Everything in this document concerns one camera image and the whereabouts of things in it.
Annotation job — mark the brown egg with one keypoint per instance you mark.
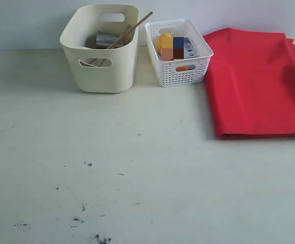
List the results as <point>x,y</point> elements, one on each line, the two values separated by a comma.
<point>167,54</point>

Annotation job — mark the blue white milk carton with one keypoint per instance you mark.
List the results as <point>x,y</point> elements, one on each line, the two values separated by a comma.
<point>183,48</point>

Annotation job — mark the yellow lemon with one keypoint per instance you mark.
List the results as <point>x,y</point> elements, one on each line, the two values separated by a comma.
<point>164,41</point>

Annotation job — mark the wooden chopstick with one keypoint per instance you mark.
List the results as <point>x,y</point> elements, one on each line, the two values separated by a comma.
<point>109,41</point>
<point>129,30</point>

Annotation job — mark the stainless steel cup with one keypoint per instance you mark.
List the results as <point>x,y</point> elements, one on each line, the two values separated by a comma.
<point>104,40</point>

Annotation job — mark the red scalloped table cloth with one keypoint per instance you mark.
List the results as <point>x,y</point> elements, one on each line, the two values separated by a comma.
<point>251,84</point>

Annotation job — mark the white ceramic bowl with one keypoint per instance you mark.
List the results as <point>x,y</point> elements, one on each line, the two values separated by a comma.
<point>93,62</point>

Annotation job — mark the cream plastic storage bin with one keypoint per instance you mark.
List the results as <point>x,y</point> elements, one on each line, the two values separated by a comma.
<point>82,29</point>

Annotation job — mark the white perforated plastic basket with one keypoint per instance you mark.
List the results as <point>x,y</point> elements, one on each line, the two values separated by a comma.
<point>166,70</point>

